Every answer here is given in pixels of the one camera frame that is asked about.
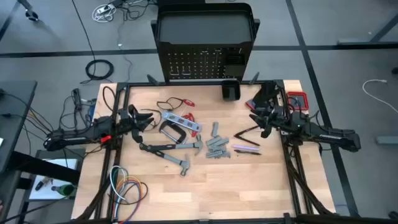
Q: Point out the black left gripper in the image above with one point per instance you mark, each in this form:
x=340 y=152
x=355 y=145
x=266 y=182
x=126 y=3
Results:
x=124 y=119

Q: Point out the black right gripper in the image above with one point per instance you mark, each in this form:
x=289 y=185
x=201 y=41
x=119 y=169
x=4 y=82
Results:
x=278 y=118

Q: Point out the clear safety glasses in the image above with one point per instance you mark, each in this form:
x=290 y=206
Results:
x=169 y=104
x=158 y=119

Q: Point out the black pen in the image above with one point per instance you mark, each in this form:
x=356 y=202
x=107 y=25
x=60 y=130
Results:
x=247 y=140
x=247 y=131
x=247 y=152

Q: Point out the grey spirit level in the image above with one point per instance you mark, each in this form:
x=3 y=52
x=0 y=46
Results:
x=182 y=122

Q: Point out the black C-clamp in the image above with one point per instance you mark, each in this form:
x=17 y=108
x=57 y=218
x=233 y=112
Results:
x=184 y=135

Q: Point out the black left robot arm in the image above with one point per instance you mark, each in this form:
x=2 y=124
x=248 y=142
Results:
x=77 y=138

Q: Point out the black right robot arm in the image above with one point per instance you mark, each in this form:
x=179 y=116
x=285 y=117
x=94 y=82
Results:
x=329 y=136

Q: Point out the silver U-shaped peg hook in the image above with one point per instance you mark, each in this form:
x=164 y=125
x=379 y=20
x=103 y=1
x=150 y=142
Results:
x=174 y=73
x=186 y=73

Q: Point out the red flat tool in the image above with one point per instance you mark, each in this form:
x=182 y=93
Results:
x=250 y=104

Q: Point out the black open bin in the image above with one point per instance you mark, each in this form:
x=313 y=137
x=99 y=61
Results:
x=231 y=91

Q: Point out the small black part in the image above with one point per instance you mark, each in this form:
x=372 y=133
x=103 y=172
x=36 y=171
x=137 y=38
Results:
x=297 y=101

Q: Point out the red-rimmed black tray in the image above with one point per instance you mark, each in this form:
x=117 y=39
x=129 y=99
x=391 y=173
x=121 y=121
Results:
x=303 y=104

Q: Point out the black pegboard box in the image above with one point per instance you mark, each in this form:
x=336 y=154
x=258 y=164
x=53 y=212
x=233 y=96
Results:
x=234 y=70

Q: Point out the black power adapter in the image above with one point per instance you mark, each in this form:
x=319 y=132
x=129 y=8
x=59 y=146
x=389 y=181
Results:
x=76 y=98

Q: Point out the black pegboard tool cart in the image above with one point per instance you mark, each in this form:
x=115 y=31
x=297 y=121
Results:
x=205 y=28

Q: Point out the green bottle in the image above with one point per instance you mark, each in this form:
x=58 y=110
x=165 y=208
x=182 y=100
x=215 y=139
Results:
x=65 y=189

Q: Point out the black diagonal desk beam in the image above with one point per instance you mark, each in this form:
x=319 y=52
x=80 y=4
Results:
x=46 y=168

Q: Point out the long grey desk foot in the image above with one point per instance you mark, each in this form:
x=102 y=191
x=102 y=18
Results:
x=351 y=41

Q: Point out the black marker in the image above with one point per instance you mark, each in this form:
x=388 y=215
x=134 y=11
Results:
x=39 y=185

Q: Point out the white sheet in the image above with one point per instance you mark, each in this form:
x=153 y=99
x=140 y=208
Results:
x=40 y=194

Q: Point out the short grey desk foot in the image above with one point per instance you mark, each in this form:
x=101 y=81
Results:
x=387 y=140

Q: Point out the black side table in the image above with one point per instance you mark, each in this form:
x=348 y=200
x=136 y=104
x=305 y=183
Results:
x=15 y=109

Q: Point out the black chair caster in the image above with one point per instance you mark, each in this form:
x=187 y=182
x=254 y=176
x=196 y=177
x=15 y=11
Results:
x=395 y=71

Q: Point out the black chair base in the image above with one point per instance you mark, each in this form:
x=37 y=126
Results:
x=31 y=15

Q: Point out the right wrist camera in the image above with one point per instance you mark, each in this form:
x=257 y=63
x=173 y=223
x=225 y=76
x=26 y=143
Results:
x=265 y=132

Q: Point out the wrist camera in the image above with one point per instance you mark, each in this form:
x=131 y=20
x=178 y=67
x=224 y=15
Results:
x=137 y=136
x=265 y=132

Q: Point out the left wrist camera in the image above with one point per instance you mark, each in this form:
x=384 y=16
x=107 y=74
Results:
x=137 y=136

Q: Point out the black angled bracket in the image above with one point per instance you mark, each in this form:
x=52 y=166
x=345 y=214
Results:
x=270 y=91

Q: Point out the black aluminium table frame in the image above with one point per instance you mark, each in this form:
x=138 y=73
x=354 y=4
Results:
x=186 y=83

